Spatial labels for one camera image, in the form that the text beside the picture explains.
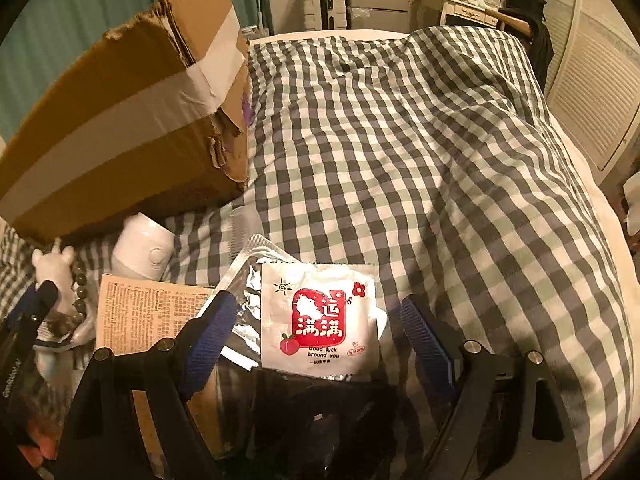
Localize silver foil packet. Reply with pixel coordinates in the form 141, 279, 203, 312
197, 235, 281, 371

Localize taped cardboard box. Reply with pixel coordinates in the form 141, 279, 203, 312
0, 0, 251, 246

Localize brown bead bracelet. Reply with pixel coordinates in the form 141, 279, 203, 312
50, 257, 93, 336

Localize white plastic bottle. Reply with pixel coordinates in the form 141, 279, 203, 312
111, 212, 176, 283

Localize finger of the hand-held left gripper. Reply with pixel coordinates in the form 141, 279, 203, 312
0, 280, 60, 356

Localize wide teal curtain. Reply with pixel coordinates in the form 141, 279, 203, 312
0, 0, 273, 141

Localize printed paper sheet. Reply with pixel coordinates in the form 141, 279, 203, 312
95, 274, 226, 461

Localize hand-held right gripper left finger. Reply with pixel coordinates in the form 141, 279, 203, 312
52, 290, 241, 480

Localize white ribbed suitcase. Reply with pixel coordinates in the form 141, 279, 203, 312
300, 0, 348, 31

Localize black hanging clothing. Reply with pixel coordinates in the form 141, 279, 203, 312
500, 0, 556, 91

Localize white sachet with red label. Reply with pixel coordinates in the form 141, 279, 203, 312
259, 260, 383, 381

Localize white louvered wardrobe doors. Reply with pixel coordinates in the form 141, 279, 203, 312
527, 0, 640, 171

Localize checkered blanket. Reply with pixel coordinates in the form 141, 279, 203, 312
0, 25, 636, 480

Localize white dressing table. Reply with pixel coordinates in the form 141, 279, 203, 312
417, 0, 501, 31

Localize white animal figurine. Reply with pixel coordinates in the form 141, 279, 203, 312
31, 239, 98, 386

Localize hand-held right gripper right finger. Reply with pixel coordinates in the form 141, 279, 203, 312
400, 294, 583, 480

